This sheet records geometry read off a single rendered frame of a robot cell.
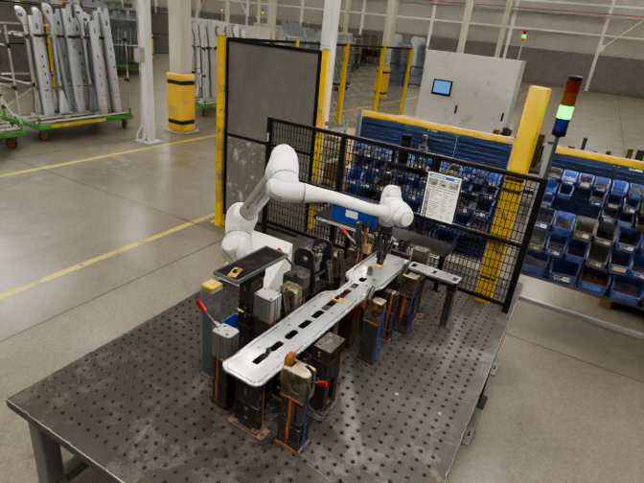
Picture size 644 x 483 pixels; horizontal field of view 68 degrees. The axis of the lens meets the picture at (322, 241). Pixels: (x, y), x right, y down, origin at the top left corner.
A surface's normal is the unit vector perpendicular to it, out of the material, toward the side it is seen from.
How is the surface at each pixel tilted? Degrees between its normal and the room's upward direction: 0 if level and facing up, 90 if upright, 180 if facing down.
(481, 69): 90
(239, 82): 90
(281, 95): 90
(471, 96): 90
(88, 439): 0
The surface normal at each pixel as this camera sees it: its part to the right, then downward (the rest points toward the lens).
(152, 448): 0.10, -0.91
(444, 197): -0.53, 0.29
